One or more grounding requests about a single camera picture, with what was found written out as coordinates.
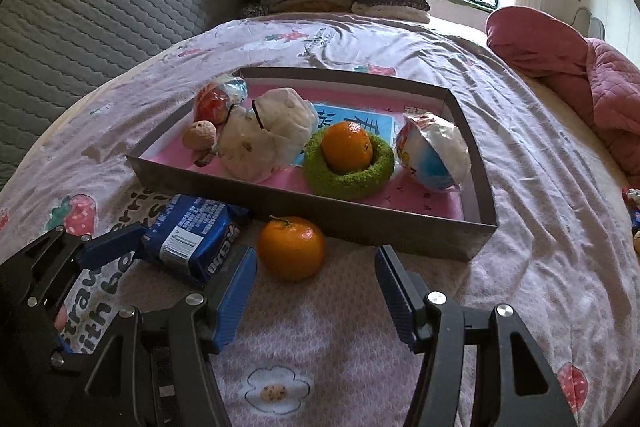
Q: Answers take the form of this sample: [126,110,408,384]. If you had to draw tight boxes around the red snack ball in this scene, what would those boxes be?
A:
[193,74,248,126]

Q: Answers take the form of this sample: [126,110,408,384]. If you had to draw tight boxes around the grey quilted headboard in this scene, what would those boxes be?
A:
[1,0,241,182]

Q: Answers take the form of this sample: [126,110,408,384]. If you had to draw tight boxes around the white blue snack ball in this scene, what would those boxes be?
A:
[396,110,472,192]

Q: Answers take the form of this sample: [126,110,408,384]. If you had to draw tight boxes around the pink quilted blanket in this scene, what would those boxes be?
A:
[486,5,640,185]

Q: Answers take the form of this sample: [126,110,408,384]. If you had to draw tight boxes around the person's hand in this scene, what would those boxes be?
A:
[53,306,67,333]

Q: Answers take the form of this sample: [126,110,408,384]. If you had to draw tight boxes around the beige mesh drawstring pouch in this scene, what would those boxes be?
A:
[217,88,319,183]

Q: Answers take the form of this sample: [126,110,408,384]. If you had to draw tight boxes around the brown walnut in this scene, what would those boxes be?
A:
[182,120,217,152]

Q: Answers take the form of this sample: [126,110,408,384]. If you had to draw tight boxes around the small colourful toy figures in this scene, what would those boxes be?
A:
[622,187,640,255]

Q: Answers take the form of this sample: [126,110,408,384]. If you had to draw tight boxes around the orange tangerine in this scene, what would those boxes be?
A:
[256,217,326,282]
[321,121,373,174]

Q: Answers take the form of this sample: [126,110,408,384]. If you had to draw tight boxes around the green fuzzy ring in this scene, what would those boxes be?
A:
[301,126,396,202]

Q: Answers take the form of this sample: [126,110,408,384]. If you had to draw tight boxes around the blue biscuit packet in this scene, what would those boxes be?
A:
[137,194,250,288]

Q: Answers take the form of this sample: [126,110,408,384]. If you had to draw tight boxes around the strawberry print bed sheet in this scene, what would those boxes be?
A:
[1,14,639,426]

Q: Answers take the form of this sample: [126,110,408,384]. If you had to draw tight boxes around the shallow grey cardboard box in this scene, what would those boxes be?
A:
[129,67,498,261]

